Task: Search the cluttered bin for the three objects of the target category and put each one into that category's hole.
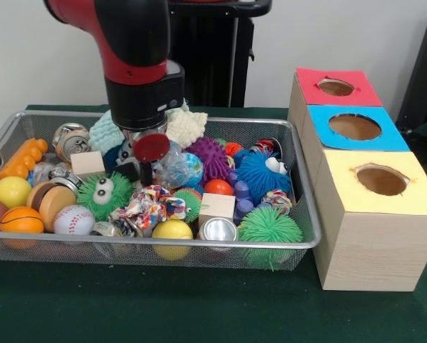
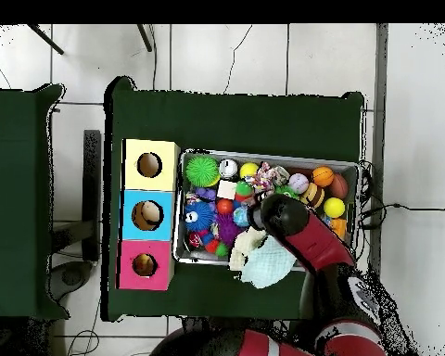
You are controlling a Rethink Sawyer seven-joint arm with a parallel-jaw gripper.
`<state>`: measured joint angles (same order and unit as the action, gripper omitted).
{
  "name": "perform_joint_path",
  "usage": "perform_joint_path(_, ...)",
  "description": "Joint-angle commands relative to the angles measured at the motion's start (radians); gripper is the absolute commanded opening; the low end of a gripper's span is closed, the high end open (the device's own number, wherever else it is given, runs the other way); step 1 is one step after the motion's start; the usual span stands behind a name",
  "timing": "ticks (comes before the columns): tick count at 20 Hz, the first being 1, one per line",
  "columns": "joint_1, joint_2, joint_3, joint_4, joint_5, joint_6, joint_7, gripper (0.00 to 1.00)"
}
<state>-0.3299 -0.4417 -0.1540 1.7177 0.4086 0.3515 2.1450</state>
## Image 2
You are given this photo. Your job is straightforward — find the pale yellow cloth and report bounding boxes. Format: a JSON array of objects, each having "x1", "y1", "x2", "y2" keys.
[{"x1": 229, "y1": 225, "x2": 270, "y2": 273}]

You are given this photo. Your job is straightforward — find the mint green cloth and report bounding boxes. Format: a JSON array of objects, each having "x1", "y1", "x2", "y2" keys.
[{"x1": 238, "y1": 235, "x2": 298, "y2": 290}]

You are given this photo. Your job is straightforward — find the wooden box three holes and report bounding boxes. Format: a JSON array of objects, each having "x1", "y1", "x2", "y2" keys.
[{"x1": 118, "y1": 138, "x2": 182, "y2": 292}]

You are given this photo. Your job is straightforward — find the small silver can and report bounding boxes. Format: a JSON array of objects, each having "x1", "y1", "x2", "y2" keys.
[{"x1": 218, "y1": 159, "x2": 239, "y2": 180}]

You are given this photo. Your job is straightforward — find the dark blue spiky ball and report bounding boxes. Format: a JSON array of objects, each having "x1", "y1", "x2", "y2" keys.
[{"x1": 183, "y1": 201, "x2": 217, "y2": 234}]

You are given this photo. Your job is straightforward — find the plain green spiky ball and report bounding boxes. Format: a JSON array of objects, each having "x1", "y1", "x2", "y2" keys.
[{"x1": 184, "y1": 154, "x2": 222, "y2": 188}]

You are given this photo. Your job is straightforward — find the purple spiky toy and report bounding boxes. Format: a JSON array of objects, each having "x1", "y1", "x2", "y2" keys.
[{"x1": 213, "y1": 213, "x2": 242, "y2": 248}]

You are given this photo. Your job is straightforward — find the yellow ball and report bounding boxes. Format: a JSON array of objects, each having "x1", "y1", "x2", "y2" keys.
[
  {"x1": 323, "y1": 197, "x2": 346, "y2": 220},
  {"x1": 238, "y1": 161, "x2": 260, "y2": 180}
]

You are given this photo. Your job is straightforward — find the white baseball toy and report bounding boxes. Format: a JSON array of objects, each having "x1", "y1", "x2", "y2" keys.
[{"x1": 288, "y1": 172, "x2": 311, "y2": 195}]

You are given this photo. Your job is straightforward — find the orange basketball toy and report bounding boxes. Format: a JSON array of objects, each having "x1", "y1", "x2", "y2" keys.
[{"x1": 311, "y1": 165, "x2": 335, "y2": 188}]

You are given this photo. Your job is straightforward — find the black flat panel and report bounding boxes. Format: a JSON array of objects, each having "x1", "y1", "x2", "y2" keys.
[{"x1": 83, "y1": 129, "x2": 103, "y2": 262}]

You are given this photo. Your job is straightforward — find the black tripod leg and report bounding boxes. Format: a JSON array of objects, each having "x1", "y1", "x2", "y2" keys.
[
  {"x1": 27, "y1": 23, "x2": 64, "y2": 56},
  {"x1": 136, "y1": 23, "x2": 153, "y2": 53}
]

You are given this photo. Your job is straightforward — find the dark green side table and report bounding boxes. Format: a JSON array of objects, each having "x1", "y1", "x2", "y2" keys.
[{"x1": 0, "y1": 83, "x2": 68, "y2": 320}]

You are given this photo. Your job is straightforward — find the shallow wire mesh bin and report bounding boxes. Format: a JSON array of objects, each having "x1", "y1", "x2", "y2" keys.
[{"x1": 173, "y1": 151, "x2": 361, "y2": 275}]

